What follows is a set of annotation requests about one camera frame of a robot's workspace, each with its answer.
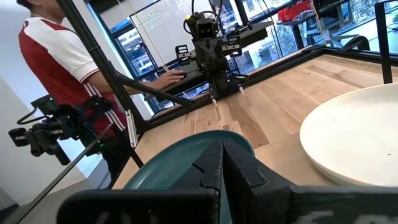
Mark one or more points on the thick black frame post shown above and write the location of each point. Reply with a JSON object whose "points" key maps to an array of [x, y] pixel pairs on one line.
{"points": [[96, 53]]}

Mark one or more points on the person's hand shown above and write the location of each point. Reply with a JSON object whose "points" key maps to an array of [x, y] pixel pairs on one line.
{"points": [[166, 80]]}

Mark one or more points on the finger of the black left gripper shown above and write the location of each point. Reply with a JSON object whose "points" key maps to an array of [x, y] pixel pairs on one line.
{"points": [[212, 88], [227, 81]]}

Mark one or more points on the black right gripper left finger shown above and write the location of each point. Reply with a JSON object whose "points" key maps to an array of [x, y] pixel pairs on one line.
{"points": [[186, 205]]}

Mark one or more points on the white glass whiteboard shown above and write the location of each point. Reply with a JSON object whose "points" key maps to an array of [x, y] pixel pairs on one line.
{"points": [[164, 28]]}

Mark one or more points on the black arched bracket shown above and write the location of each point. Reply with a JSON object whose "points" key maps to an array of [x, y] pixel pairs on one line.
{"points": [[357, 42]]}

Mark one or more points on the silver corner bracket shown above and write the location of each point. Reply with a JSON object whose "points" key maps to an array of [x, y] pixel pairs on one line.
{"points": [[131, 130]]}

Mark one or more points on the white plate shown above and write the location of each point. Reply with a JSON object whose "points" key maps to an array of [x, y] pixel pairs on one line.
{"points": [[351, 137]]}

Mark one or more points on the person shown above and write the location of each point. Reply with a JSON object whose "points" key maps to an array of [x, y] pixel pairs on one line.
{"points": [[53, 56]]}

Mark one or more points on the teal plate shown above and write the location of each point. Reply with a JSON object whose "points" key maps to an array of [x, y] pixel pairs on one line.
{"points": [[161, 168]]}

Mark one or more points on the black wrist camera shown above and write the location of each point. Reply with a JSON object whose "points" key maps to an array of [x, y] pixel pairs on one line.
{"points": [[205, 31]]}

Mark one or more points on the red storage bin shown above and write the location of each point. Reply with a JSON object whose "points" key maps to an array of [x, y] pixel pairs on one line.
{"points": [[295, 11]]}

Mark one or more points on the black and silver table frame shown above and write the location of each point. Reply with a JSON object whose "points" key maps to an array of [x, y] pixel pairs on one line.
{"points": [[280, 68]]}

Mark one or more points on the thin black rod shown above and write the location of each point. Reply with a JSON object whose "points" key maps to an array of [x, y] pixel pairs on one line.
{"points": [[62, 172]]}

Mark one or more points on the dark storage rack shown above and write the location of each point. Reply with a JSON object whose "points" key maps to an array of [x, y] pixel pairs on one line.
{"points": [[298, 37]]}

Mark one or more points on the black computer mouse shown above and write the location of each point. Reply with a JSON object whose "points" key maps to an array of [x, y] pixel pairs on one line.
{"points": [[184, 75]]}

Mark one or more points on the black diagonal brace bar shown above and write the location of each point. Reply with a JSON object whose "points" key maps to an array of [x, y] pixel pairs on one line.
{"points": [[149, 88]]}

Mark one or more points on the person's forearm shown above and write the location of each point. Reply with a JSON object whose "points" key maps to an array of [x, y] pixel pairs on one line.
{"points": [[96, 82]]}

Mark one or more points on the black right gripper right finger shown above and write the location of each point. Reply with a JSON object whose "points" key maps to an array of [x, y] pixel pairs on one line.
{"points": [[264, 202]]}

